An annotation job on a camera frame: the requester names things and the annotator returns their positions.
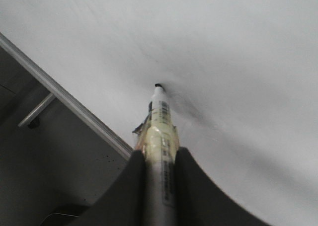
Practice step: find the white whiteboard with aluminium frame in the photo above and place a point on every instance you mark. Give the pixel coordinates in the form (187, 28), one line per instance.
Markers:
(241, 75)

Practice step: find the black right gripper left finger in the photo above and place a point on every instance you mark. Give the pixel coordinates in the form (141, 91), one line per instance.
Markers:
(122, 203)

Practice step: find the black taped whiteboard marker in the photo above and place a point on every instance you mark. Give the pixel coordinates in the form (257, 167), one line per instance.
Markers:
(157, 139)

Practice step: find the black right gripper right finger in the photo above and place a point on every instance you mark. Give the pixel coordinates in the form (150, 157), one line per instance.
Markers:
(200, 202)

